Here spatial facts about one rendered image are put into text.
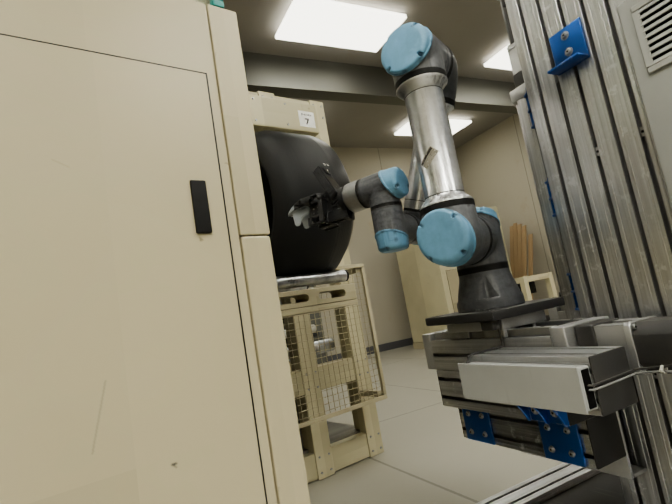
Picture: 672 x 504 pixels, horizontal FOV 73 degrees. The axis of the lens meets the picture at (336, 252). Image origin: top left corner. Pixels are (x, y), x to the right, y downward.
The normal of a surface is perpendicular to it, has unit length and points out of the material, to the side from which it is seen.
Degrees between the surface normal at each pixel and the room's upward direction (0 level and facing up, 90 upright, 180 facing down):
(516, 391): 90
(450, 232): 98
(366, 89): 90
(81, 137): 90
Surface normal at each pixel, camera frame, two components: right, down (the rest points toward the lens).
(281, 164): -0.16, -0.34
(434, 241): -0.58, 0.13
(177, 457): 0.59, -0.21
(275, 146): -0.25, -0.50
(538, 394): -0.88, 0.09
